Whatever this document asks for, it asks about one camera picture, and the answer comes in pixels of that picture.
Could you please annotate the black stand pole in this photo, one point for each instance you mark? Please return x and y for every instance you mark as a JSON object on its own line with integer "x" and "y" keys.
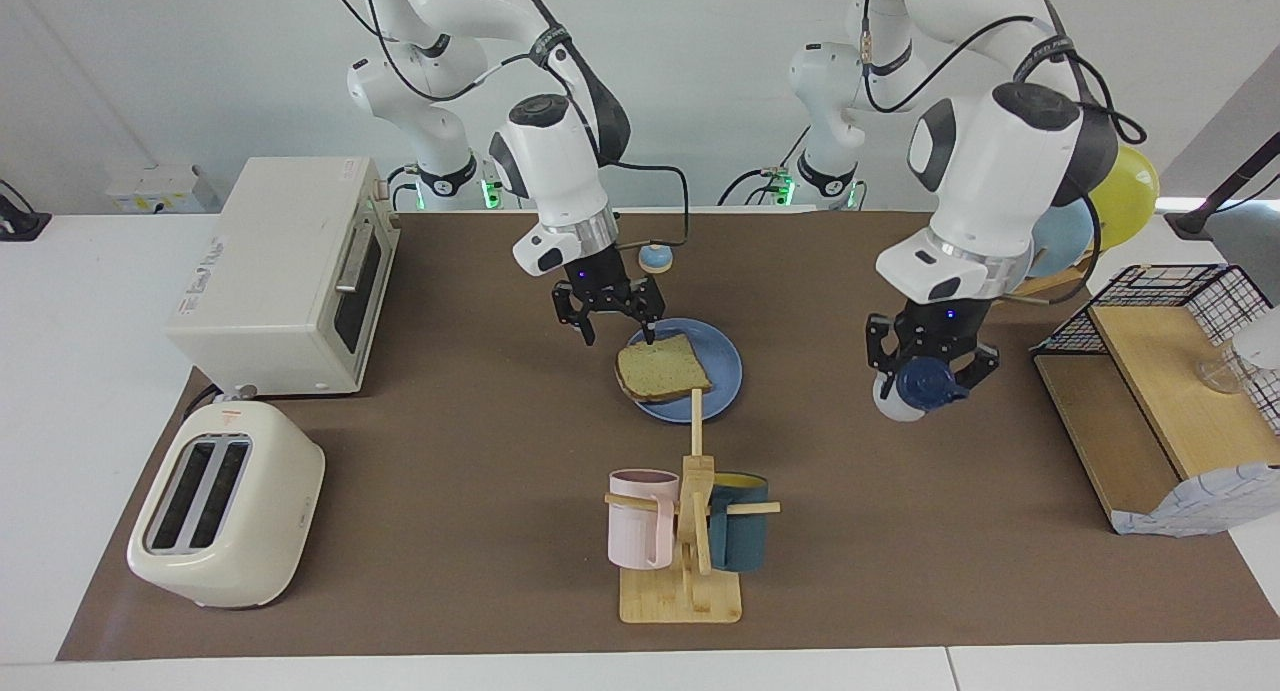
{"x": 1225, "y": 186}

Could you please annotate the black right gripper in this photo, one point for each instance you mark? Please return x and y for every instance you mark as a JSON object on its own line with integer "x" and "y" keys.
{"x": 600, "y": 281}

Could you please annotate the wooden mug tree stand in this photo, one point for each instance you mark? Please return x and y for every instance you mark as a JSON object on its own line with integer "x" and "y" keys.
{"x": 680, "y": 601}

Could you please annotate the light blue plate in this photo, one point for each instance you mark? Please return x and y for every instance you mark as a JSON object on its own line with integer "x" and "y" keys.
{"x": 1065, "y": 241}

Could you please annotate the cream two-slot toaster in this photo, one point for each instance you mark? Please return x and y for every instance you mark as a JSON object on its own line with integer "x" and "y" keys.
{"x": 260, "y": 471}

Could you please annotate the blue round plate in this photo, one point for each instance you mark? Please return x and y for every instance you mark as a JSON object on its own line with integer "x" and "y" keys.
{"x": 725, "y": 361}

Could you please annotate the squeeze bottle with navy cap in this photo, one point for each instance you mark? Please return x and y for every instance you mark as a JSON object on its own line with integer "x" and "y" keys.
{"x": 925, "y": 383}

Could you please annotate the teal mug with yellow inside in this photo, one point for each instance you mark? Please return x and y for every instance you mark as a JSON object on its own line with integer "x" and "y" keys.
{"x": 740, "y": 541}

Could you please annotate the pink mug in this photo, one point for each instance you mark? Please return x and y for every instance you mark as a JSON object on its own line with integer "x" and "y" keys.
{"x": 640, "y": 531}

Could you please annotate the white toaster oven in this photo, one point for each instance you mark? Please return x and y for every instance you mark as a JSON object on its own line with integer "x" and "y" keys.
{"x": 270, "y": 251}

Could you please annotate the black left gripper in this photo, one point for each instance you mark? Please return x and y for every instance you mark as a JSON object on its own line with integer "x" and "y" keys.
{"x": 940, "y": 326}

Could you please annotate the small blue shaker with cork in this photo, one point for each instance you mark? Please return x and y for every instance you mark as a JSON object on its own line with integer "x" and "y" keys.
{"x": 656, "y": 261}

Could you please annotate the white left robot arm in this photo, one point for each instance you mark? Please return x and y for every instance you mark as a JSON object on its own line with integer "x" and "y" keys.
{"x": 990, "y": 171}

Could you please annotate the slice of brown bread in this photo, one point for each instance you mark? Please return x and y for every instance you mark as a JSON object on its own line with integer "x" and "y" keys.
{"x": 660, "y": 371}

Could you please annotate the wooden dish rack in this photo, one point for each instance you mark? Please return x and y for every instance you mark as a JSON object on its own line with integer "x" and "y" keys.
{"x": 1050, "y": 283}

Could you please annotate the white box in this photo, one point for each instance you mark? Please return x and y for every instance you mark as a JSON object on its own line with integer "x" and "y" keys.
{"x": 160, "y": 186}

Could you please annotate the yellow plate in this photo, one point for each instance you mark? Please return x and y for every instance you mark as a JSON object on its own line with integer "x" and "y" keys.
{"x": 1130, "y": 196}

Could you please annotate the clear glass cup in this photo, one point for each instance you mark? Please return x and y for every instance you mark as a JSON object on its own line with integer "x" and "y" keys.
{"x": 1220, "y": 376}

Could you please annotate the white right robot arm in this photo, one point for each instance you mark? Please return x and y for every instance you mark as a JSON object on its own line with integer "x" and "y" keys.
{"x": 555, "y": 171}

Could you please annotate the marble patterned sheet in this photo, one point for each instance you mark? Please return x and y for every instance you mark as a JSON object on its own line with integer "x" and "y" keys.
{"x": 1200, "y": 506}

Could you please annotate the brown table mat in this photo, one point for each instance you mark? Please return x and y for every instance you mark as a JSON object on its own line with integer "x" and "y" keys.
{"x": 450, "y": 471}

